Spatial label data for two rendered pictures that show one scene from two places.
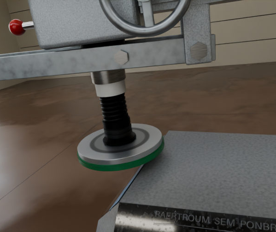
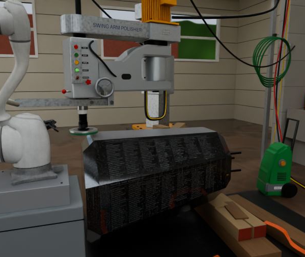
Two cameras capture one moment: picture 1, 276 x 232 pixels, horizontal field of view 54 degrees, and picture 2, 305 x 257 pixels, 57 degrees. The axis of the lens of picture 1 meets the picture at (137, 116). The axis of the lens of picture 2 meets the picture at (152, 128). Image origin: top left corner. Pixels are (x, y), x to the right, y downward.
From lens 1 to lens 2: 1.68 m
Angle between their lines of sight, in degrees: 41
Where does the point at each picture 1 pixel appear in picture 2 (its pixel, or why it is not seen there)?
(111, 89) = (85, 111)
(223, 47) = (59, 111)
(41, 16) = (76, 90)
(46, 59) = (70, 101)
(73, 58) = (78, 101)
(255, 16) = not seen: hidden behind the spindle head
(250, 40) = not seen: hidden behind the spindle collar
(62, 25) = (81, 93)
